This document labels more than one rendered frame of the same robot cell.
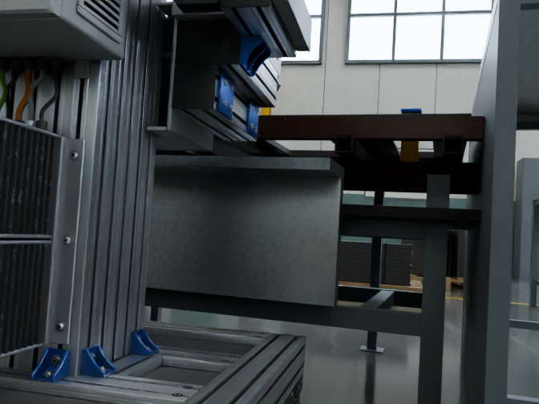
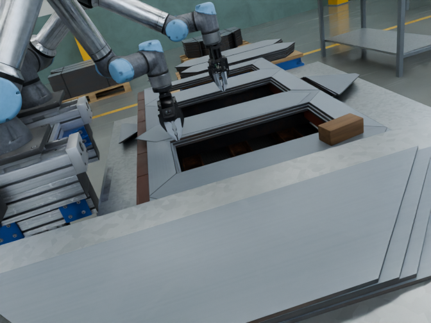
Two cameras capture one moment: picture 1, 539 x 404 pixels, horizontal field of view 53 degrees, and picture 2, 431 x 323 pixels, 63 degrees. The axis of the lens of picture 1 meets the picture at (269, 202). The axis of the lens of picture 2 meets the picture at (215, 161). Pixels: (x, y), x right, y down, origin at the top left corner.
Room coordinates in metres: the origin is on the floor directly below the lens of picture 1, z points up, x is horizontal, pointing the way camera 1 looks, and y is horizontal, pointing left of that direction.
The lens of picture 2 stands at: (1.42, -1.09, 1.36)
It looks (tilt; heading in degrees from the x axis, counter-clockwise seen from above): 28 degrees down; 68
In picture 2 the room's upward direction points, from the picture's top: 14 degrees counter-clockwise
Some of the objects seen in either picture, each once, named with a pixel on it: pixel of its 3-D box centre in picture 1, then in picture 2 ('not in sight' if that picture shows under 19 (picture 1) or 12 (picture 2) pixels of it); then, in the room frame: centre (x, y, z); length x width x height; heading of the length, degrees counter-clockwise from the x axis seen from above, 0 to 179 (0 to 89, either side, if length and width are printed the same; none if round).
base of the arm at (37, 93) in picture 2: not in sight; (29, 91); (1.37, 0.58, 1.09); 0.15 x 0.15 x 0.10
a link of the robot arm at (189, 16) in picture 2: not in sight; (182, 25); (2.00, 0.30, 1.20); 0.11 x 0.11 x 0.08; 56
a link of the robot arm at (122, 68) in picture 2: not in sight; (126, 68); (1.68, 0.09, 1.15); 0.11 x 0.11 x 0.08; 15
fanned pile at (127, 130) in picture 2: not in sight; (132, 129); (1.76, 0.77, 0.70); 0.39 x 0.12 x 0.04; 72
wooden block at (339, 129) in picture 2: not in sight; (340, 129); (2.14, -0.38, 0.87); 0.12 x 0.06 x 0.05; 173
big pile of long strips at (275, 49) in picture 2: not in sight; (234, 59); (2.60, 0.99, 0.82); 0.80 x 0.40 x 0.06; 162
